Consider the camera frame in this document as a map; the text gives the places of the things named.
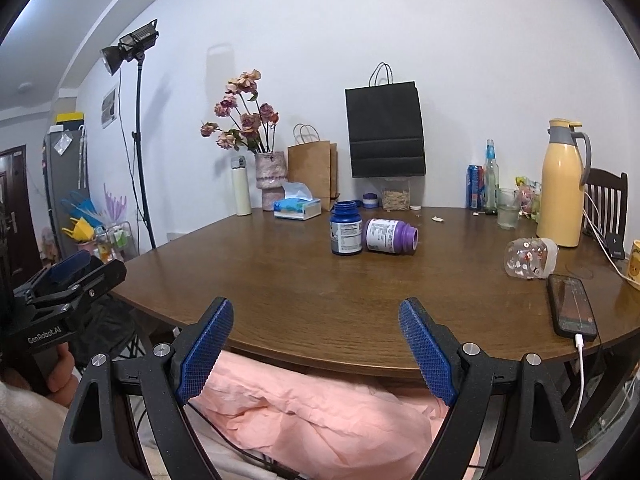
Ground yellow mug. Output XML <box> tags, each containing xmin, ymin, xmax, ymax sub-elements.
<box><xmin>626</xmin><ymin>240</ymin><xmax>640</xmax><ymax>285</ymax></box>

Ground white power cable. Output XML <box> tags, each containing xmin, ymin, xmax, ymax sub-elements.
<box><xmin>581</xmin><ymin>189</ymin><xmax>640</xmax><ymax>287</ymax></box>

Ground blue supplement bottle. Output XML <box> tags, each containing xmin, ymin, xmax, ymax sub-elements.
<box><xmin>329</xmin><ymin>200</ymin><xmax>363</xmax><ymax>256</ymax></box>

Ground purple pill bottle lying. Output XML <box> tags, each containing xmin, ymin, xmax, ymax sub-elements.
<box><xmin>365</xmin><ymin>218</ymin><xmax>419</xmax><ymax>255</ymax></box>

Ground black power adapter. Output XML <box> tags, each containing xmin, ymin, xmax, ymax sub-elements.
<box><xmin>600</xmin><ymin>232</ymin><xmax>626</xmax><ymax>261</ymax></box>

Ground clear glass bottle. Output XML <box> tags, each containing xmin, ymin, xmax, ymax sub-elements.
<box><xmin>482</xmin><ymin>139</ymin><xmax>501</xmax><ymax>211</ymax></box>

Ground dark cloth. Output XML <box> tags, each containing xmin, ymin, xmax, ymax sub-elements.
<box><xmin>70</xmin><ymin>295</ymin><xmax>152</xmax><ymax>362</ymax></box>

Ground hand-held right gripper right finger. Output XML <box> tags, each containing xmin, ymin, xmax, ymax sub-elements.
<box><xmin>398</xmin><ymin>297</ymin><xmax>583</xmax><ymax>480</ymax></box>

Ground grey refrigerator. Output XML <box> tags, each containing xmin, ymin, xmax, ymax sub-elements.
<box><xmin>42</xmin><ymin>125</ymin><xmax>92</xmax><ymax>263</ymax></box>

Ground yellow thermos jug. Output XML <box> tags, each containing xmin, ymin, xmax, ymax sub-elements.
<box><xmin>536</xmin><ymin>119</ymin><xmax>593</xmax><ymax>248</ymax></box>

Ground person's left forearm beige sleeve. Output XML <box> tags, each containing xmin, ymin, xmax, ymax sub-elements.
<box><xmin>0</xmin><ymin>381</ymin><xmax>72</xmax><ymax>480</ymax></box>

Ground pink ceramic vase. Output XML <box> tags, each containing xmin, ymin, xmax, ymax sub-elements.
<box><xmin>255</xmin><ymin>151</ymin><xmax>290</xmax><ymax>211</ymax></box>

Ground white charging cable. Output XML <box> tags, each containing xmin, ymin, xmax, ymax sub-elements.
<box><xmin>569</xmin><ymin>332</ymin><xmax>590</xmax><ymax>430</ymax></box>

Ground studio light on stand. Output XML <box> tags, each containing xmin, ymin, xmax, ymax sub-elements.
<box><xmin>100</xmin><ymin>19</ymin><xmax>161</xmax><ymax>251</ymax></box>

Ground blue drink can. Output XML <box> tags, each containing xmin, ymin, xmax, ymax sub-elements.
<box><xmin>466</xmin><ymin>164</ymin><xmax>485</xmax><ymax>210</ymax></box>

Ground clear container of grains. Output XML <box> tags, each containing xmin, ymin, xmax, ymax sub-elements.
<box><xmin>381</xmin><ymin>176</ymin><xmax>412</xmax><ymax>211</ymax></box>

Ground clear drinking glass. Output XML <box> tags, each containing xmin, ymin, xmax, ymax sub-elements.
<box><xmin>497</xmin><ymin>188</ymin><xmax>522</xmax><ymax>231</ymax></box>

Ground black smartphone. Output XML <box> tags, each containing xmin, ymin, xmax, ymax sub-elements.
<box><xmin>546</xmin><ymin>273</ymin><xmax>600</xmax><ymax>339</ymax></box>

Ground clear patterned bottle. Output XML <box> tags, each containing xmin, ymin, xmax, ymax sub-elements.
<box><xmin>504</xmin><ymin>236</ymin><xmax>559</xmax><ymax>280</ymax></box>

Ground white thermos bottle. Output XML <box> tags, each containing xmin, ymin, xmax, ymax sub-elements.
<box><xmin>231</xmin><ymin>156</ymin><xmax>253</xmax><ymax>217</ymax></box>

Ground person's left hand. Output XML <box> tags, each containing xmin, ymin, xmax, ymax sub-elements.
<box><xmin>0</xmin><ymin>342</ymin><xmax>83</xmax><ymax>407</ymax></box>

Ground pink garment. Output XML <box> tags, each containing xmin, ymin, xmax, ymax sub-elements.
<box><xmin>186</xmin><ymin>350</ymin><xmax>482</xmax><ymax>472</ymax></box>

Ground black cable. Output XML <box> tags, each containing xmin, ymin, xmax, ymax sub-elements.
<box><xmin>189</xmin><ymin>400</ymin><xmax>306</xmax><ymax>478</ymax></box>

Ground dried pink flowers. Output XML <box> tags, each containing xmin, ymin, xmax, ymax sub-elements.
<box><xmin>200</xmin><ymin>69</ymin><xmax>280</xmax><ymax>155</ymax></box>

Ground dark wooden door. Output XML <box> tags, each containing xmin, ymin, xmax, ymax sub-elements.
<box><xmin>0</xmin><ymin>145</ymin><xmax>42</xmax><ymax>283</ymax></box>

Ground brown paper bag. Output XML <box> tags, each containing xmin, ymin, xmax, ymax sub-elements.
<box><xmin>287</xmin><ymin>123</ymin><xmax>339</xmax><ymax>212</ymax></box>

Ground blue tissue box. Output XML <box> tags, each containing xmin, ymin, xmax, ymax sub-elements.
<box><xmin>273</xmin><ymin>182</ymin><xmax>322</xmax><ymax>221</ymax></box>

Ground dark wooden chair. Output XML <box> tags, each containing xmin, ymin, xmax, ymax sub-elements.
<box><xmin>560</xmin><ymin>167</ymin><xmax>640</xmax><ymax>441</ymax></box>

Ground rack of colourful items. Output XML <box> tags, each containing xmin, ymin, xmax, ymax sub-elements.
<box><xmin>60</xmin><ymin>183</ymin><xmax>137</xmax><ymax>265</ymax></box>

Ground wall poster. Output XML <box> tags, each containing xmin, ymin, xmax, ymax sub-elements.
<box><xmin>101</xmin><ymin>87</ymin><xmax>120</xmax><ymax>129</ymax></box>

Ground black paper bag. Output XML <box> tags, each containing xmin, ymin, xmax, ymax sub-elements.
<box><xmin>345</xmin><ymin>62</ymin><xmax>427</xmax><ymax>179</ymax></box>

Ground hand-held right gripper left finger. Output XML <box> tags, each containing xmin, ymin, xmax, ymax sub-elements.
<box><xmin>54</xmin><ymin>296</ymin><xmax>235</xmax><ymax>480</ymax></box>

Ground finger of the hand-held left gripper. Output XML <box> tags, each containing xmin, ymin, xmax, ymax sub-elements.
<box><xmin>12</xmin><ymin>251</ymin><xmax>96</xmax><ymax>303</ymax></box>
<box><xmin>25</xmin><ymin>258</ymin><xmax>127</xmax><ymax>318</ymax></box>

